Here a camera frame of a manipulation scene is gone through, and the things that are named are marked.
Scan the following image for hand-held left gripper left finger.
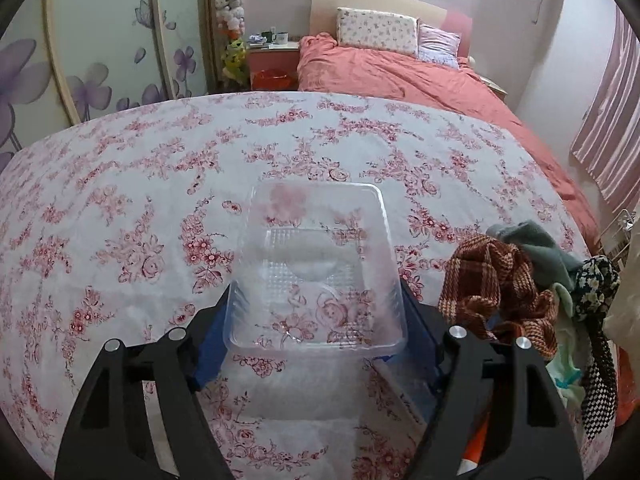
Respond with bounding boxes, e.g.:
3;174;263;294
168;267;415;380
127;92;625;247
54;282;236;480

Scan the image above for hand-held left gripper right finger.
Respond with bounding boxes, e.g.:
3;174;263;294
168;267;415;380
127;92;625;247
395;277;583;480

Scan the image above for brown plaid cloth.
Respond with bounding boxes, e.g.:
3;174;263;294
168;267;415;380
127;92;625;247
438;234;558;361

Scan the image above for clear plastic tray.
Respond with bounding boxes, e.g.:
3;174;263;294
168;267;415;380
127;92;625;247
222;182;408;361

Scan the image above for white green cloth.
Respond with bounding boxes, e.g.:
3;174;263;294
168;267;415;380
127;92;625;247
547;282;588;411

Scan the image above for green fuzzy sock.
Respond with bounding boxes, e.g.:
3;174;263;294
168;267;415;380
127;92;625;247
486;220;583;291

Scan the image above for black floral cloth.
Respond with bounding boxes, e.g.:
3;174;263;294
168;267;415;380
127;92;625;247
570;255;622;323

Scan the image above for black white checkered cloth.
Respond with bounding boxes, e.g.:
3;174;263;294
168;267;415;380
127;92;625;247
582;317;620;442

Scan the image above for pink floral tablecloth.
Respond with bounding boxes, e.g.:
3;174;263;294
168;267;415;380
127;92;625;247
0;91;593;480

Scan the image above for coral duvet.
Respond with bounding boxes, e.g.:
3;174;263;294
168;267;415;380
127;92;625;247
296;32;601;256

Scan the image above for red bag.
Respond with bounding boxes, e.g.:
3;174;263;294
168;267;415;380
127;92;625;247
250;69;295;92

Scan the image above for pink striped curtain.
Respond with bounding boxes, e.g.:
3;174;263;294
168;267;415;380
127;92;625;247
570;5;640;211

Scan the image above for pink striped pillow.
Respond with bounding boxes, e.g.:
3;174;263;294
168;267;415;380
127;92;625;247
417;24;462;68

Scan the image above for green yellow plush toy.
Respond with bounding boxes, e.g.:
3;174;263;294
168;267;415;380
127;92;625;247
222;39;248;83

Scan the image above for pink nightstand with mugs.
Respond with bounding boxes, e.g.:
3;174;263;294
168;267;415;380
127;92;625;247
247;42;301;92

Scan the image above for white floral pillow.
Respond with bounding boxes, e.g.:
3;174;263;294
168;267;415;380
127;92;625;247
336;7;421;57

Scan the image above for wardrobe with purple flowers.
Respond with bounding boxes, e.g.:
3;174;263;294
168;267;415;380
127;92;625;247
0;0;211;161

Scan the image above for hanging plush toys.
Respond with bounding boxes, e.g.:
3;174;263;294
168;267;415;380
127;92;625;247
214;0;247;41

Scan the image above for white wire rack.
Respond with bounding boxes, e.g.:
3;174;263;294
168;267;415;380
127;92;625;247
597;207;640;261

